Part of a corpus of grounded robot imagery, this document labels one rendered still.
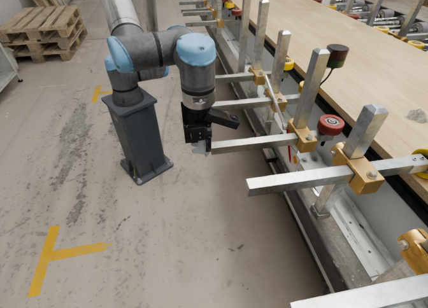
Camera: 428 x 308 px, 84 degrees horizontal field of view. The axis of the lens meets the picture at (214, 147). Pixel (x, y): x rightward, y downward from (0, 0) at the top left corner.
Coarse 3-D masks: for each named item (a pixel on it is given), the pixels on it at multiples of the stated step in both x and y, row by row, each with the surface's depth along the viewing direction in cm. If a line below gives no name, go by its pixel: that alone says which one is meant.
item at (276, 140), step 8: (264, 136) 81; (272, 136) 81; (280, 136) 81; (288, 136) 81; (296, 136) 81; (320, 136) 82; (328, 136) 82; (216, 144) 78; (224, 144) 78; (232, 144) 78; (240, 144) 78; (248, 144) 79; (256, 144) 79; (264, 144) 80; (272, 144) 81; (280, 144) 81; (288, 144) 82; (216, 152) 78; (224, 152) 79
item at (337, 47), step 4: (332, 44) 68; (336, 44) 68; (332, 48) 66; (336, 48) 66; (340, 48) 66; (344, 48) 66; (332, 68) 70; (324, 72) 69; (328, 76) 72; (324, 80) 73; (320, 84) 74
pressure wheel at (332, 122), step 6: (318, 120) 82; (324, 120) 80; (330, 120) 80; (336, 120) 81; (342, 120) 80; (318, 126) 81; (324, 126) 79; (330, 126) 78; (336, 126) 78; (342, 126) 78; (324, 132) 80; (330, 132) 79; (336, 132) 78
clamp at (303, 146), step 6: (294, 126) 84; (306, 126) 84; (294, 132) 83; (300, 132) 81; (306, 132) 81; (300, 138) 79; (312, 138) 79; (300, 144) 80; (306, 144) 78; (312, 144) 79; (300, 150) 80; (306, 150) 80; (312, 150) 81
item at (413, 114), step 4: (420, 108) 84; (412, 112) 83; (416, 112) 84; (420, 112) 82; (424, 112) 82; (408, 116) 82; (412, 116) 81; (416, 116) 82; (420, 116) 82; (424, 116) 81; (420, 120) 80; (424, 120) 80
